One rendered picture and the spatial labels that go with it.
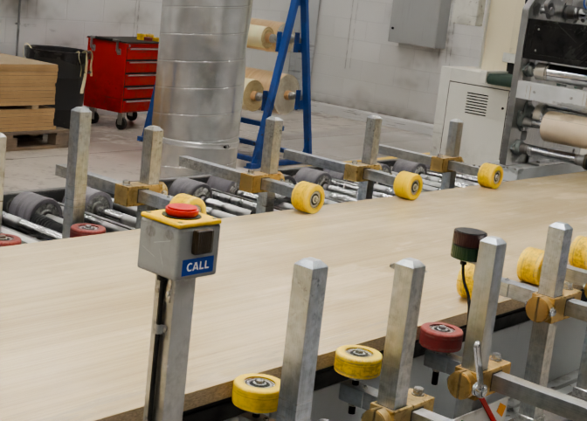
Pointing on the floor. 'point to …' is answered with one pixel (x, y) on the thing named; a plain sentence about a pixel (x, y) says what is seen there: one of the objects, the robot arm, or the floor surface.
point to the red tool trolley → (120, 76)
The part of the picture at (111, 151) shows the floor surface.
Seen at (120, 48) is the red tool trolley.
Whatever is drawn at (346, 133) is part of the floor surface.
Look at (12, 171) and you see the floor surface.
